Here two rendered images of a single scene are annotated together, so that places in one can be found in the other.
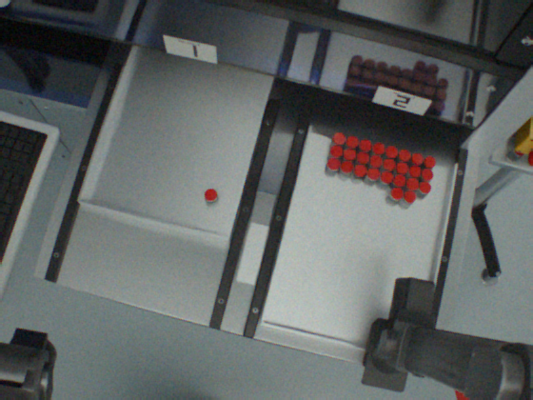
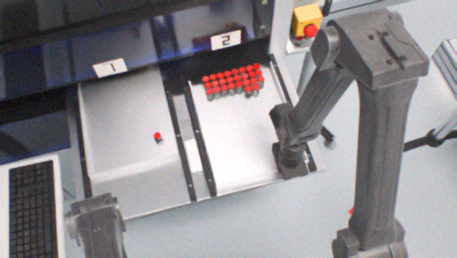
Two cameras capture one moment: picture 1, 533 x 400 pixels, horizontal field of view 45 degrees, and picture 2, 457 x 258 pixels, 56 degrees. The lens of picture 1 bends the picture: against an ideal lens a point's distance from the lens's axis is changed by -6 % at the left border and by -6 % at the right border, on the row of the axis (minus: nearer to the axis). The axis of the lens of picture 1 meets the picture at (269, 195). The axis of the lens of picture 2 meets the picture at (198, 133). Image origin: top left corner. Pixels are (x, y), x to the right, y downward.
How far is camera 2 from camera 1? 0.29 m
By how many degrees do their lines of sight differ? 11
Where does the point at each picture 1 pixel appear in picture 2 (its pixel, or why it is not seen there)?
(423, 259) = not seen: hidden behind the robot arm
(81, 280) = not seen: hidden behind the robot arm
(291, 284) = (220, 159)
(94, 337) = not seen: outside the picture
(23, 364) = (101, 198)
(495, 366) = (321, 36)
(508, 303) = (349, 151)
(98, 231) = (107, 187)
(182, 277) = (164, 185)
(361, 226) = (239, 115)
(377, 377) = (290, 171)
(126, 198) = (114, 162)
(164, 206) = (136, 156)
